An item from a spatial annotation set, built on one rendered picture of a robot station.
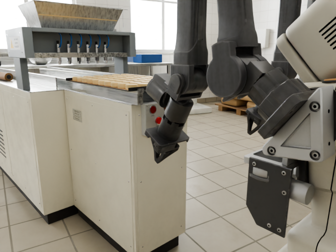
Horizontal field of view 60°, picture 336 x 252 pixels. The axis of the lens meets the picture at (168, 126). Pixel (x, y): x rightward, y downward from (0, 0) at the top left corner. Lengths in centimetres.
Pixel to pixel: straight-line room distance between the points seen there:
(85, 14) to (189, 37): 137
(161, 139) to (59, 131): 121
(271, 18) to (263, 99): 555
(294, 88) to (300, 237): 36
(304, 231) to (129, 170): 81
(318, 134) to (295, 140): 4
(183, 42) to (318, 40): 26
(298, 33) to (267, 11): 550
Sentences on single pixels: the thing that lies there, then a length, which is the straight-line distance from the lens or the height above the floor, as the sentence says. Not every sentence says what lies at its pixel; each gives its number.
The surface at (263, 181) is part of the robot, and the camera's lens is 68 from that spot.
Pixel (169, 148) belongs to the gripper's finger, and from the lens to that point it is 71.
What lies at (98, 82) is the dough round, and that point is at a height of 92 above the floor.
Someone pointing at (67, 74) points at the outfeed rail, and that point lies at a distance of 252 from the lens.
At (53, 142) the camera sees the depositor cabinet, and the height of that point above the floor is 53.
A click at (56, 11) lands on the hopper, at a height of 127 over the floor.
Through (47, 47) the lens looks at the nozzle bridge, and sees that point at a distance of 188.
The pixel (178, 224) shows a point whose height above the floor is 16.
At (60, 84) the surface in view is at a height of 86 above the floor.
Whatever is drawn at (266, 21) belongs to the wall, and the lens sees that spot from 612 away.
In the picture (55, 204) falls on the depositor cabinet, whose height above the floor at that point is 13.
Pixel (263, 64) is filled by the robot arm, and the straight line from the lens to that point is 54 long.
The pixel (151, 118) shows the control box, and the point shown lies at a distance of 126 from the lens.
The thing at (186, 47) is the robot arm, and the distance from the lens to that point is 62.
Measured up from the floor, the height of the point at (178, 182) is 40.
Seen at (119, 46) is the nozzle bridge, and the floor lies 109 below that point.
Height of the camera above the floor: 105
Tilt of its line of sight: 14 degrees down
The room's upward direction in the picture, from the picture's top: straight up
